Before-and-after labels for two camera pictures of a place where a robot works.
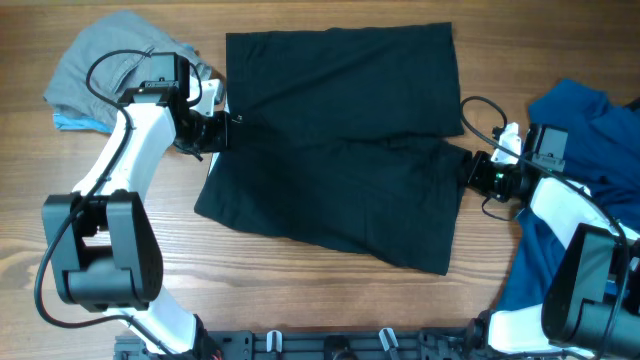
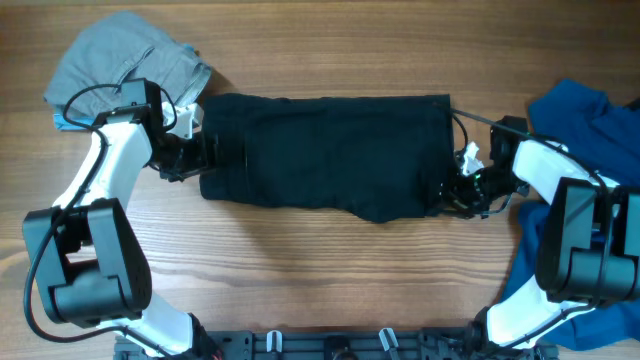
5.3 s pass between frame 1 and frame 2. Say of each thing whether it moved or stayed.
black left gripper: moved
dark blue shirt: stayed
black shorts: moved
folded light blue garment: stayed
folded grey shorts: stayed
